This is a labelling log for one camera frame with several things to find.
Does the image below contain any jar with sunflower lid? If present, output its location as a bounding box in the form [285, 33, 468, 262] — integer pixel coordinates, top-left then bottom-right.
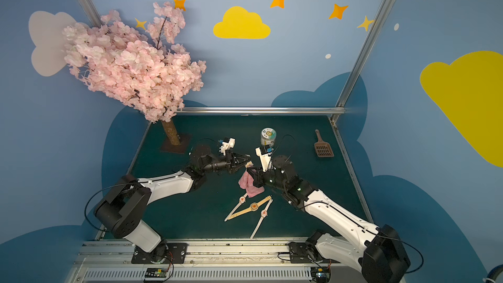
[261, 128, 277, 147]

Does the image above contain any pink blossom tree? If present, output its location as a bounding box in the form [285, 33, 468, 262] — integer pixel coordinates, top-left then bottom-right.
[62, 0, 206, 145]

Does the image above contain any gold strap watch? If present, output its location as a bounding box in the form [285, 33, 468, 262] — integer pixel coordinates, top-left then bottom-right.
[229, 196, 272, 220]

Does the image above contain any right circuit board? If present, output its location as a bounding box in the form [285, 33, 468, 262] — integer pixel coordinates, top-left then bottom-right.
[310, 267, 330, 283]

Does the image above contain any brown tree base plate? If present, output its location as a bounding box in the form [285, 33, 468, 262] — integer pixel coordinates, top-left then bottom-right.
[160, 133, 192, 154]

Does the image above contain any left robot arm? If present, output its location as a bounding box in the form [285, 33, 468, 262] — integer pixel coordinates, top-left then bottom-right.
[94, 145, 251, 264]

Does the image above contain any white strap watch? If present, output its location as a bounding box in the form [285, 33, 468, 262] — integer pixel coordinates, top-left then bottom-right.
[250, 199, 273, 239]
[224, 193, 248, 221]

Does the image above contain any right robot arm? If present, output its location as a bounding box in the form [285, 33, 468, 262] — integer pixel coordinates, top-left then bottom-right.
[247, 155, 411, 282]

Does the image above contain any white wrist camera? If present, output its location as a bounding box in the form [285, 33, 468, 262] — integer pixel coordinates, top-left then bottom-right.
[219, 138, 235, 156]
[255, 145, 274, 172]

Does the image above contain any brown litter scoop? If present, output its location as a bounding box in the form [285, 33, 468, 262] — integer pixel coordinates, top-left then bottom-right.
[314, 129, 334, 158]

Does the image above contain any aluminium front rail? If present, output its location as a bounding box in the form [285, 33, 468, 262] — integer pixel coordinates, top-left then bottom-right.
[67, 237, 366, 282]

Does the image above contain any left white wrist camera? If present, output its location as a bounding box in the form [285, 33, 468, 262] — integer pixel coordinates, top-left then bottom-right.
[219, 138, 235, 156]

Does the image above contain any right aluminium frame post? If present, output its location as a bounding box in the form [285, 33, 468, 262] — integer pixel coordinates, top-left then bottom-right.
[330, 0, 396, 126]

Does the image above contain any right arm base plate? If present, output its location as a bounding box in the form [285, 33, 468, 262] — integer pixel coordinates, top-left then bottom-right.
[288, 242, 339, 264]

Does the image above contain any circuit board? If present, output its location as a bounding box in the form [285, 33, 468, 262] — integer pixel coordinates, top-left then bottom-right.
[143, 267, 170, 282]
[310, 267, 330, 283]

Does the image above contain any left circuit board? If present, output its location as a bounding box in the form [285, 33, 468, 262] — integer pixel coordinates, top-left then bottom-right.
[143, 267, 170, 282]

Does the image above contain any pink cloth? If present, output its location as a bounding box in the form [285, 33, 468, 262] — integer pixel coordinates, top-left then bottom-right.
[238, 171, 265, 198]

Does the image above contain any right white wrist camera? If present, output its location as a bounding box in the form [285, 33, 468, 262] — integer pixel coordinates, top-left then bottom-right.
[255, 145, 274, 172]

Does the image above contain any back aluminium frame bar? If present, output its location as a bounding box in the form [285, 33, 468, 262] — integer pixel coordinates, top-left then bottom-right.
[177, 107, 346, 115]

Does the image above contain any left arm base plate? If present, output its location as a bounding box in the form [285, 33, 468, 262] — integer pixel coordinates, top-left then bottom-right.
[131, 241, 188, 265]

